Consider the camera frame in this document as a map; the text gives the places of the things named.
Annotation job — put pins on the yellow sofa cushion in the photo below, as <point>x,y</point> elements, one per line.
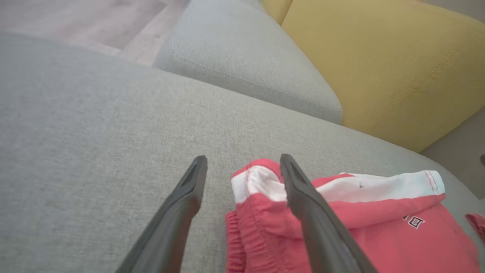
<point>390,68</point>
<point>276,9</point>

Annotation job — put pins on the red basketball jersey white trim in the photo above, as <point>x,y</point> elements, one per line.
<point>478,225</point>

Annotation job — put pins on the red basketball shorts white stripe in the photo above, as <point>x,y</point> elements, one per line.
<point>398,239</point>

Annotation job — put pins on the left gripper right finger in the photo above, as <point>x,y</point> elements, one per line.
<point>322,227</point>

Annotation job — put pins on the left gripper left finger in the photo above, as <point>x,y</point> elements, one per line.
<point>170,227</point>

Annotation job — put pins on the small grey sofa cushion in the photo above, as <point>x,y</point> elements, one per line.
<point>242,57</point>

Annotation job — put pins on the large grey sofa seat cushion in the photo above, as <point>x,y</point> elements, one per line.
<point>94,151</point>

